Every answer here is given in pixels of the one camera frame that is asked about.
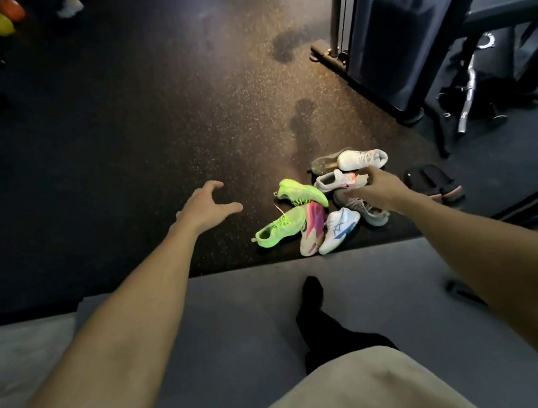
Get white and blue sports shoe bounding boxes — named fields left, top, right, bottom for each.
left=313, top=205, right=366, bottom=256

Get orange ball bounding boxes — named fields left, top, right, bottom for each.
left=0, top=0, right=28, bottom=25

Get chrome bar handle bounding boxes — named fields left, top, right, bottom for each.
left=446, top=52, right=487, bottom=136

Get pair of black shoes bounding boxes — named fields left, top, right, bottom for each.
left=402, top=160, right=466, bottom=210

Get person's right hand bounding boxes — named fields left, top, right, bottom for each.
left=342, top=161, right=414, bottom=221

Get person's right forearm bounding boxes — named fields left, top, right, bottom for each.
left=397, top=171, right=538, bottom=408

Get grey padded mat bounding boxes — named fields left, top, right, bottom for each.
left=0, top=221, right=538, bottom=408

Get black gym machine frame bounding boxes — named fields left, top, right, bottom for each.
left=303, top=0, right=538, bottom=138

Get person's left hand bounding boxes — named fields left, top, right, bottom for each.
left=171, top=176, right=246, bottom=238

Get chrome guide poles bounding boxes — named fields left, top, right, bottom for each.
left=322, top=0, right=368, bottom=60

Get neon green sports shoe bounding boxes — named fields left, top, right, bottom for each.
left=248, top=205, right=311, bottom=250
left=273, top=174, right=330, bottom=215

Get grey sports shoe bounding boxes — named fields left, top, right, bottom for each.
left=332, top=183, right=392, bottom=233

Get pink and cream sports shoe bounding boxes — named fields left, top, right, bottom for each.
left=293, top=200, right=332, bottom=258

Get person's beige shorts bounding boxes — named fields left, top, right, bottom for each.
left=204, top=332, right=485, bottom=408

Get shoe with tan sole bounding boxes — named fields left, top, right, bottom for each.
left=308, top=146, right=355, bottom=176

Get person's left forearm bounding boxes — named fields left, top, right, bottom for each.
left=0, top=215, right=228, bottom=408

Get plain white sports shoe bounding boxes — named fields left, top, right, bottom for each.
left=336, top=144, right=389, bottom=174

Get person's black legging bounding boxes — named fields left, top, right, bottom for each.
left=290, top=265, right=401, bottom=376

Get white and pink sports shoe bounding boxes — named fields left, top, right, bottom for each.
left=313, top=165, right=370, bottom=195

